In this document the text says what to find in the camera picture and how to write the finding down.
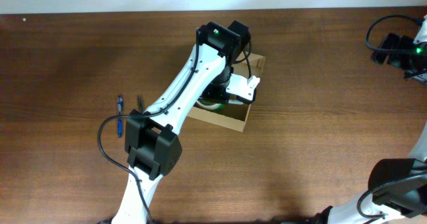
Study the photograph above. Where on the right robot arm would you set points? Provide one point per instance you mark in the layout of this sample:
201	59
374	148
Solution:
396	187

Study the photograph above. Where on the green tape roll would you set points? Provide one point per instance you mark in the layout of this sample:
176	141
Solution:
219	109

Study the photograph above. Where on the cardboard box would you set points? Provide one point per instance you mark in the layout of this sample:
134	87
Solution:
233	116

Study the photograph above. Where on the dark grey pen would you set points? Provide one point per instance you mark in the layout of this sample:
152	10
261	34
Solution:
140	103

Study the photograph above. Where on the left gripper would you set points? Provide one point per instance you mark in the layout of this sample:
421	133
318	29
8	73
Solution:
215	94

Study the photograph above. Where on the blue ballpoint pen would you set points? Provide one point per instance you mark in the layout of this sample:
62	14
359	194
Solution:
119	113

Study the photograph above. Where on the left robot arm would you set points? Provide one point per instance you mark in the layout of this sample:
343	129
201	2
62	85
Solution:
151	136

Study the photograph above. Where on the white masking tape roll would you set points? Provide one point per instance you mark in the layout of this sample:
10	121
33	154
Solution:
207	105

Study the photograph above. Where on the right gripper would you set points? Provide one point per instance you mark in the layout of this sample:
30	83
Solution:
387	50

